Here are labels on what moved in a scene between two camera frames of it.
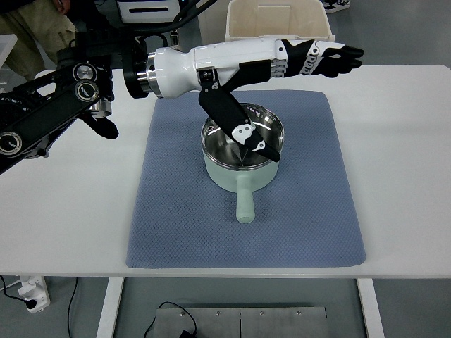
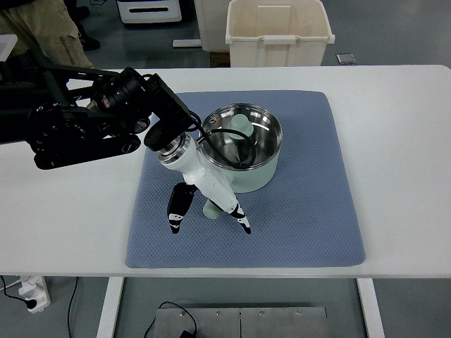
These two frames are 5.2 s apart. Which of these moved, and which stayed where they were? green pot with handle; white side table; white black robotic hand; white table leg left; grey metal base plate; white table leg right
Moved: green pot with handle; white black robotic hand
Stayed: white table leg left; grey metal base plate; white side table; white table leg right
